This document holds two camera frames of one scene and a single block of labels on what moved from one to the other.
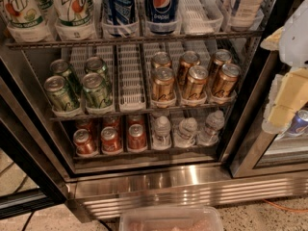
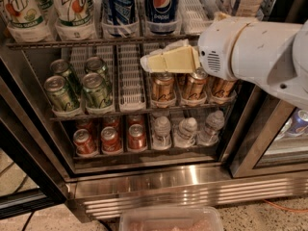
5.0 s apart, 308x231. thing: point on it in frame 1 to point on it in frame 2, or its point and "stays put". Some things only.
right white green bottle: x=74 y=8 stays put
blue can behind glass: x=299 y=122 stays put
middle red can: x=111 y=141 stays put
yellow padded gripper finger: x=288 y=93 to x=175 y=58
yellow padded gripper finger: x=271 y=42 to x=218 y=15
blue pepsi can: x=162 y=3 stays put
